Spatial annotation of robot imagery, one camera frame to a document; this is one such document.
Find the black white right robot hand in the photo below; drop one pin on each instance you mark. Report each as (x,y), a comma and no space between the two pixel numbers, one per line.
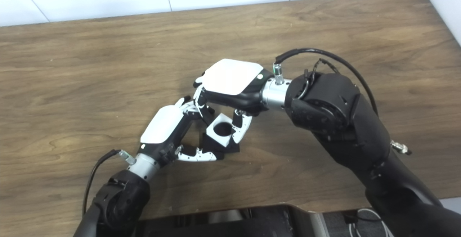
(230,76)

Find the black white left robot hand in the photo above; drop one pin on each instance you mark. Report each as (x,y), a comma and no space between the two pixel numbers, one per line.
(164,125)

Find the white square piece with hole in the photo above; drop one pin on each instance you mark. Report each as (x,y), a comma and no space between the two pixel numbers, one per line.
(216,138)

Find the black peg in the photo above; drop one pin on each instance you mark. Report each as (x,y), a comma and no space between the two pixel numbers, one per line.
(212,150)

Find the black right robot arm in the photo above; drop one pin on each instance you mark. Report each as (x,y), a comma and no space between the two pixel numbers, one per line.
(342,121)

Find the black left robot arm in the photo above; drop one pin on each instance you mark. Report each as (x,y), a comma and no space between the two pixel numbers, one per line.
(119,201)

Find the dark robot torso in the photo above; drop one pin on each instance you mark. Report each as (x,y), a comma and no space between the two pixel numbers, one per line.
(234,224)

